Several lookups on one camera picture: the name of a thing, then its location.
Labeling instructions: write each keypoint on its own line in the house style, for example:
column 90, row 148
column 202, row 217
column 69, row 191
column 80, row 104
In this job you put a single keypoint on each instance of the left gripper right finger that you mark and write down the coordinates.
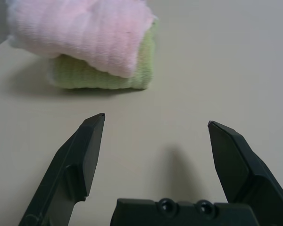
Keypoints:
column 240, row 169

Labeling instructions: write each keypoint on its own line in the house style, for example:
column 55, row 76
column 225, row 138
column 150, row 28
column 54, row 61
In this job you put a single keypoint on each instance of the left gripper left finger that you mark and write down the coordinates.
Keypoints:
column 70, row 164

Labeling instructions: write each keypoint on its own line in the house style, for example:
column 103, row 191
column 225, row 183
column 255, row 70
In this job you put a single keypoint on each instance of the pink towel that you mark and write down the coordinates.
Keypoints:
column 85, row 35

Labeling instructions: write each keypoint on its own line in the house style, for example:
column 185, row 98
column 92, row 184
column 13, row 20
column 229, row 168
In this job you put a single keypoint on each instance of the green folded towel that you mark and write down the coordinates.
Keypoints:
column 103, row 80

